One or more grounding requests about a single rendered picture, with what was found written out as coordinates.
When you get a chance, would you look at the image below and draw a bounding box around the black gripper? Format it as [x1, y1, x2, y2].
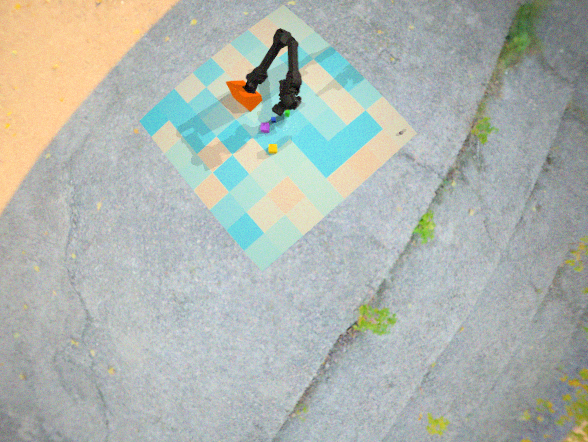
[272, 93, 286, 116]

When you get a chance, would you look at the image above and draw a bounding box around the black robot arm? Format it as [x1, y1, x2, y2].
[242, 28, 302, 110]

